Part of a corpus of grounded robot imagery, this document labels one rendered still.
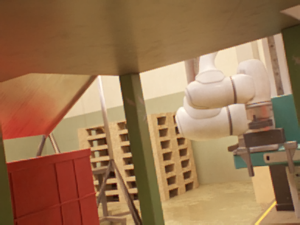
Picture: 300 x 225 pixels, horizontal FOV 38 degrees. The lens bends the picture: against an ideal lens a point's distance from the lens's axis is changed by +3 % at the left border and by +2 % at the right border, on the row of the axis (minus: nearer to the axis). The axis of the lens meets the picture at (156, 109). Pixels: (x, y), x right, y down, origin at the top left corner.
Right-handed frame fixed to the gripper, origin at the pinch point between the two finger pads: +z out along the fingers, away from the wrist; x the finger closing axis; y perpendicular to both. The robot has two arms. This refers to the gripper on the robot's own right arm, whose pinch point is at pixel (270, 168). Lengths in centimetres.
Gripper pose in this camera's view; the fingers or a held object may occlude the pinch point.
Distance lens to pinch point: 153.5
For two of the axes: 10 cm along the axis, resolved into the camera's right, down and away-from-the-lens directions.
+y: 4.4, -0.2, 9.0
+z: 1.7, 9.8, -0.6
